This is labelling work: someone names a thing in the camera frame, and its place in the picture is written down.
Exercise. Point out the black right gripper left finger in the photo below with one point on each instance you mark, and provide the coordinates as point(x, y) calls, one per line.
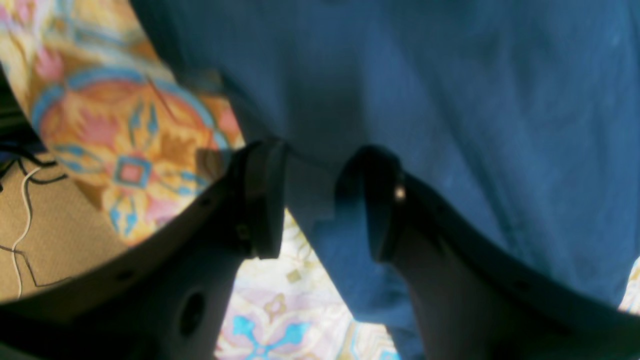
point(165, 299)

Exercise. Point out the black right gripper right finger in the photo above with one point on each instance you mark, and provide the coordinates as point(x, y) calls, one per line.
point(471, 300)

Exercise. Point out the dark blue t-shirt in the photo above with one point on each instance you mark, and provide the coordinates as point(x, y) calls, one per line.
point(522, 114)

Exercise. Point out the colourful patterned tablecloth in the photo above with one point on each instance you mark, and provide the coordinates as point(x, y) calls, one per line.
point(141, 148)

